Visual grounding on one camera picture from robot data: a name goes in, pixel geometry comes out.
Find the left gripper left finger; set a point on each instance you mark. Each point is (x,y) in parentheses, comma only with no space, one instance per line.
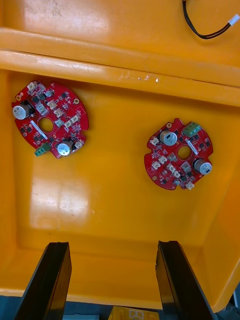
(47,287)

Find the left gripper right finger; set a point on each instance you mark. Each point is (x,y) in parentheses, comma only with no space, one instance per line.
(180,287)

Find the yellow-orange plastic bin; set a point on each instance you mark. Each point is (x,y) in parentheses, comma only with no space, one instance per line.
(100,15)
(112,200)

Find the round red circuit board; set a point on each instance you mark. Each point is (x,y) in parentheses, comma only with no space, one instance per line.
(150,160)
(67,100)

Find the group of small metal solenoids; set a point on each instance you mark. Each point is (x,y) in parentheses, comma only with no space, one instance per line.
(234,20)

